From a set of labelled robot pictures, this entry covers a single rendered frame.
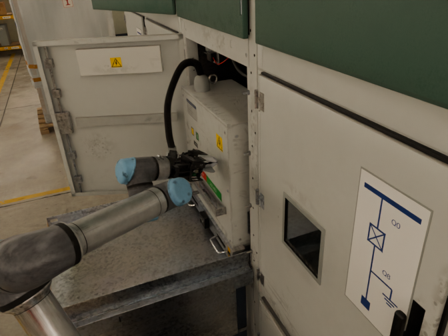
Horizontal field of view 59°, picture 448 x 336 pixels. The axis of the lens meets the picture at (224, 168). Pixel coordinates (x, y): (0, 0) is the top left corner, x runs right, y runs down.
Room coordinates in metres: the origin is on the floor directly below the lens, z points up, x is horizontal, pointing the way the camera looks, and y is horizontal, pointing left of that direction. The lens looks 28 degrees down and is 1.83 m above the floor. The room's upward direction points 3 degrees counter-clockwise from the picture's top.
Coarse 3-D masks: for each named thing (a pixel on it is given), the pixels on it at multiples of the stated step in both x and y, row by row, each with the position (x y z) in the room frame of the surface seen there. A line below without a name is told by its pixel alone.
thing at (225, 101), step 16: (224, 80) 1.64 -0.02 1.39; (192, 96) 1.44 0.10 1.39; (208, 96) 1.43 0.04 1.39; (224, 96) 1.42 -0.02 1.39; (240, 96) 1.41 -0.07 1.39; (224, 112) 1.24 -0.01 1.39; (240, 112) 1.23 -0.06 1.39; (240, 128) 1.13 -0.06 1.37; (240, 144) 1.13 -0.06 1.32; (240, 160) 1.13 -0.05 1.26; (240, 176) 1.13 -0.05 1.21; (240, 192) 1.13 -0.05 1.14; (240, 208) 1.13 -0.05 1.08; (240, 224) 1.13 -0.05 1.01; (240, 240) 1.13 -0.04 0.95
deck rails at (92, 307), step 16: (96, 208) 1.46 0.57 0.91; (48, 224) 1.39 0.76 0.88; (240, 256) 1.09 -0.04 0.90; (192, 272) 1.03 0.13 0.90; (208, 272) 1.05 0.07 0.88; (224, 272) 1.07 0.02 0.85; (128, 288) 0.96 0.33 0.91; (144, 288) 0.97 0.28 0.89; (160, 288) 0.99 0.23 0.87; (176, 288) 1.01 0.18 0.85; (80, 304) 0.90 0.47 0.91; (96, 304) 0.92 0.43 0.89; (112, 304) 0.93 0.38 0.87; (128, 304) 0.95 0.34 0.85; (80, 320) 0.89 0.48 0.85
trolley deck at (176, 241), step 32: (160, 224) 1.40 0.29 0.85; (192, 224) 1.38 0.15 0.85; (96, 256) 1.21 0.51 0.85; (128, 256) 1.20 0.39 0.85; (160, 256) 1.19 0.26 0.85; (192, 256) 1.18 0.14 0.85; (224, 256) 1.17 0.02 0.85; (64, 288) 1.04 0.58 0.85; (96, 288) 1.03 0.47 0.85; (192, 288) 1.01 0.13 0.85; (224, 288) 1.04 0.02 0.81; (96, 320) 0.89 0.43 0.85; (128, 320) 0.92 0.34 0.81
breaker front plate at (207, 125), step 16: (208, 112) 1.28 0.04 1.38; (208, 128) 1.29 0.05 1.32; (224, 128) 1.14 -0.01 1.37; (192, 144) 1.50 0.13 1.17; (208, 144) 1.30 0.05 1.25; (224, 144) 1.15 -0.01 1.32; (224, 160) 1.16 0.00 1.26; (208, 176) 1.33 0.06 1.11; (224, 176) 1.16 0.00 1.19; (208, 192) 1.32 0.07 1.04; (224, 192) 1.17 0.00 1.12; (208, 208) 1.36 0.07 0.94; (224, 224) 1.19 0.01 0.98
